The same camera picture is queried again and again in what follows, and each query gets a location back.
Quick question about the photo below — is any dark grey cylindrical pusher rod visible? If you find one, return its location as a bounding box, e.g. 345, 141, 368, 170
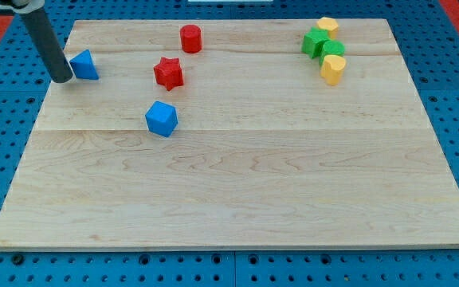
21, 4, 73, 83

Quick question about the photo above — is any white rod mount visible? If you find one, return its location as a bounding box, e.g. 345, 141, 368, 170
0, 0, 45, 14

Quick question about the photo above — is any blue triangle block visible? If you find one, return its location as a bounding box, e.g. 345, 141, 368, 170
69, 49, 99, 80

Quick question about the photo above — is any red star block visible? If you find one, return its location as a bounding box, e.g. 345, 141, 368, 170
153, 57, 184, 91

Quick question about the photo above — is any green star block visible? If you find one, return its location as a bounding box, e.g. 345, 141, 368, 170
301, 27, 330, 59

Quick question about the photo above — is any red cylinder block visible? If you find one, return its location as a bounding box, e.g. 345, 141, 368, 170
180, 24, 202, 53

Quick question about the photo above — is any blue cube block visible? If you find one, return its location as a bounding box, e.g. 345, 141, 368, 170
145, 101, 178, 137

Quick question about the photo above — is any light wooden board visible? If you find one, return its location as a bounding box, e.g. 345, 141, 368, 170
0, 18, 459, 252

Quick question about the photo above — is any yellow hexagon block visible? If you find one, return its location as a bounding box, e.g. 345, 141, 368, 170
316, 17, 339, 40

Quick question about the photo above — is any green cylinder block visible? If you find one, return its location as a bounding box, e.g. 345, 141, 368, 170
319, 40, 346, 65

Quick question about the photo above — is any yellow heart block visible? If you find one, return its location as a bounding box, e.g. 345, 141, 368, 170
320, 54, 347, 85

